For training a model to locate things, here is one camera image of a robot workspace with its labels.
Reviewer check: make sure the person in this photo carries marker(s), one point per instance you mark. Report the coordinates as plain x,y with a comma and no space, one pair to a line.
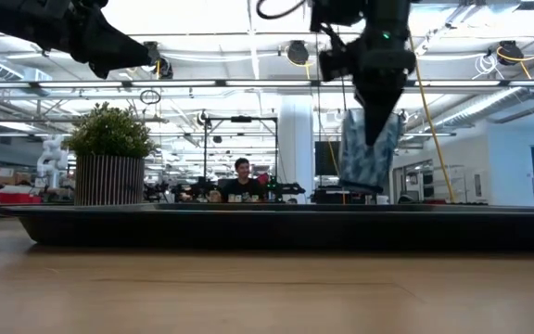
242,190

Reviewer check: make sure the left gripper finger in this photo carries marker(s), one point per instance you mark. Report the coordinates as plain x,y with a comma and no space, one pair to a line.
109,51

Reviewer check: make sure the black background robot rig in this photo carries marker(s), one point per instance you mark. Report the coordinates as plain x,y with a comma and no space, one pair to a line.
241,119

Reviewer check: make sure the black monitor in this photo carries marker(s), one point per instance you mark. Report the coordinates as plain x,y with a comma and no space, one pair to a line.
326,158

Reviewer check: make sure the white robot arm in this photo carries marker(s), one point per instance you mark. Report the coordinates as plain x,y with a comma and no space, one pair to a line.
51,162

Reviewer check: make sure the red storage bin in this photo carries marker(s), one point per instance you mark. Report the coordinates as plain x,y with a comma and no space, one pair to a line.
16,198

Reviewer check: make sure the grey overhead crossbeam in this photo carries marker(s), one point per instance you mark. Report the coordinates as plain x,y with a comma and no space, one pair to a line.
202,84

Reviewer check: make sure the black plastic tray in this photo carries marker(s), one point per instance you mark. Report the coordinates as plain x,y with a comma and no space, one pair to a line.
267,229

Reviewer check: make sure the plant in striped pot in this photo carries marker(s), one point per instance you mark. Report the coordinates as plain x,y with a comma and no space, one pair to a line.
109,181

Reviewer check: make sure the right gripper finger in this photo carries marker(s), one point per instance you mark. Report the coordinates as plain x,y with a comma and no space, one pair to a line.
378,116

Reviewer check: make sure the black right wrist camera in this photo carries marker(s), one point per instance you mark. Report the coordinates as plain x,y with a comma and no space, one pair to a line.
336,65

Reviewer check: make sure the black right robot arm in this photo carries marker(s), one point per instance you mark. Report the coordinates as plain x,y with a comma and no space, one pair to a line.
387,18

